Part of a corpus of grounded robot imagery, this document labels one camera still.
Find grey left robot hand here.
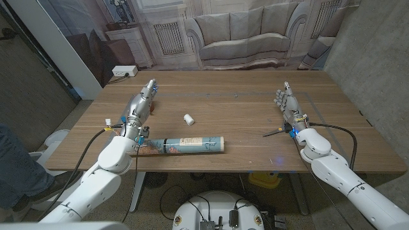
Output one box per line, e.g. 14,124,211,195
120,79,160,144

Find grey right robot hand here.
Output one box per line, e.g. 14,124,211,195
273,80,309,132

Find paper map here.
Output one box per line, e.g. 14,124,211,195
137,136,225,157

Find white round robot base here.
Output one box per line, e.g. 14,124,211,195
172,190,265,230

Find black scissors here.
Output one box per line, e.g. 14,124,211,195
262,126,288,138

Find white power strip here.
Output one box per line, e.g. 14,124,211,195
111,65,139,77

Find black round fan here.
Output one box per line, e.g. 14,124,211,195
143,171,169,189

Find yellow box under table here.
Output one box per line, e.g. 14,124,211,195
248,171,284,189

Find white table leg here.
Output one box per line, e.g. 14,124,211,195
128,171,147,213
289,172,310,217

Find printed living room backdrop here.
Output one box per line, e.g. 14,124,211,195
36,0,362,89

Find black power adapter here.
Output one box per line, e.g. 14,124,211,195
229,209,239,228

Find person in blue jeans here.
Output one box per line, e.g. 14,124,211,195
0,123,74,213

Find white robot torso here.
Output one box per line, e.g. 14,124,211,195
0,221,130,230

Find black power strip cable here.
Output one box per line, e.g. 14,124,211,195
107,73,130,86

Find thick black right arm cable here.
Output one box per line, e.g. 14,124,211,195
308,122,358,172

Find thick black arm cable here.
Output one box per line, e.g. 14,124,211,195
308,122,358,172
37,123,125,222

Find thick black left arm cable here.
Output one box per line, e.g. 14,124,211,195
37,123,125,222

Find black floor cable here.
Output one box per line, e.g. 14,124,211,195
158,184,212,222

